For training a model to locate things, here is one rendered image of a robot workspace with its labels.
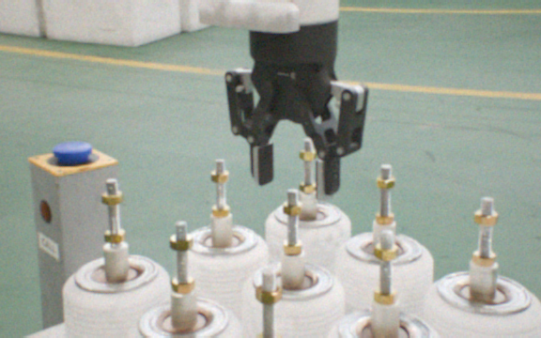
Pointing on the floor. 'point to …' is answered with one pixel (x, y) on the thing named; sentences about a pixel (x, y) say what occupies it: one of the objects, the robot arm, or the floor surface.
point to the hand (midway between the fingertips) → (294, 176)
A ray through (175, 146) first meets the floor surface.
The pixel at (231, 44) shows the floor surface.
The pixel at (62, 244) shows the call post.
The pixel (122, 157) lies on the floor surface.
